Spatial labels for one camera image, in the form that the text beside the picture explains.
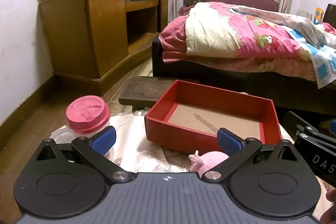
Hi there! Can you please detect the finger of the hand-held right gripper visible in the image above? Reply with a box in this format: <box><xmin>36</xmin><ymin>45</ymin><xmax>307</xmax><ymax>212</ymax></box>
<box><xmin>286</xmin><ymin>111</ymin><xmax>336</xmax><ymax>144</ymax></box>

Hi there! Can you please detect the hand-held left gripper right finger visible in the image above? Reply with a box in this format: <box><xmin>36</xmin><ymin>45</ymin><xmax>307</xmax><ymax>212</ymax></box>
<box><xmin>202</xmin><ymin>127</ymin><xmax>296</xmax><ymax>184</ymax></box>

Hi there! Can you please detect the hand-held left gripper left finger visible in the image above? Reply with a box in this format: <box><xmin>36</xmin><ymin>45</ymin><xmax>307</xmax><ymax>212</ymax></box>
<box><xmin>35</xmin><ymin>126</ymin><xmax>133</xmax><ymax>184</ymax></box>

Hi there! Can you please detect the pink and teal plush toy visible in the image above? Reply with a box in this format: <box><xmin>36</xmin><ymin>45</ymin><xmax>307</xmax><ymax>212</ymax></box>
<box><xmin>188</xmin><ymin>150</ymin><xmax>230</xmax><ymax>178</ymax></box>

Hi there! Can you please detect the red cardboard box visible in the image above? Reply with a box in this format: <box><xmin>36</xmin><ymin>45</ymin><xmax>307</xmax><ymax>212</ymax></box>
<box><xmin>144</xmin><ymin>80</ymin><xmax>282</xmax><ymax>155</ymax></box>

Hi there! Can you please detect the pink-lid plastic jar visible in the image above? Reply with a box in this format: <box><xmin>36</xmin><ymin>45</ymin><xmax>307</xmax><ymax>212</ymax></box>
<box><xmin>66</xmin><ymin>95</ymin><xmax>116</xmax><ymax>161</ymax></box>

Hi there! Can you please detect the dark wooden bed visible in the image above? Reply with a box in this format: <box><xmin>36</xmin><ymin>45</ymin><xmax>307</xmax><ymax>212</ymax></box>
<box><xmin>152</xmin><ymin>38</ymin><xmax>336</xmax><ymax>119</ymax></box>

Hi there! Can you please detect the clear plastic container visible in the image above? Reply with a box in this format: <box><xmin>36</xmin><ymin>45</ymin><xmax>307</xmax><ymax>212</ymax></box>
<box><xmin>49</xmin><ymin>128</ymin><xmax>74</xmax><ymax>145</ymax></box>

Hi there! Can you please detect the dark wooden stool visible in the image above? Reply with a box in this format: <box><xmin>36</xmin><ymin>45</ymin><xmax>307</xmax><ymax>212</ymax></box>
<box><xmin>118</xmin><ymin>76</ymin><xmax>200</xmax><ymax>110</ymax></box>

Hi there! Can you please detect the pink bed sheet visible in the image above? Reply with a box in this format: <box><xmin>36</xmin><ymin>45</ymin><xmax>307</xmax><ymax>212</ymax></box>
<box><xmin>162</xmin><ymin>51</ymin><xmax>319</xmax><ymax>81</ymax></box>

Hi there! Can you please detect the wooden cabinet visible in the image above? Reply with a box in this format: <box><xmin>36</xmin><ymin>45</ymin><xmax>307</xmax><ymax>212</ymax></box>
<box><xmin>39</xmin><ymin>0</ymin><xmax>170</xmax><ymax>96</ymax></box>

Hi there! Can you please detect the pale floral blanket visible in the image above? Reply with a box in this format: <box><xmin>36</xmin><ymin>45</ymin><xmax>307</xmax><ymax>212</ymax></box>
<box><xmin>231</xmin><ymin>5</ymin><xmax>336</xmax><ymax>48</ymax></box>

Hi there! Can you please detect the orange toy box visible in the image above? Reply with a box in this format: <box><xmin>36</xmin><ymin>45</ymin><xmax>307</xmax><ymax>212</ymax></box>
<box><xmin>314</xmin><ymin>7</ymin><xmax>324</xmax><ymax>25</ymax></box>

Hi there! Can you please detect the dark wooden headboard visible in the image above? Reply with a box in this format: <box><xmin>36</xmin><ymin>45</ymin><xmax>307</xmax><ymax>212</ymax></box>
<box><xmin>324</xmin><ymin>4</ymin><xmax>336</xmax><ymax>24</ymax></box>

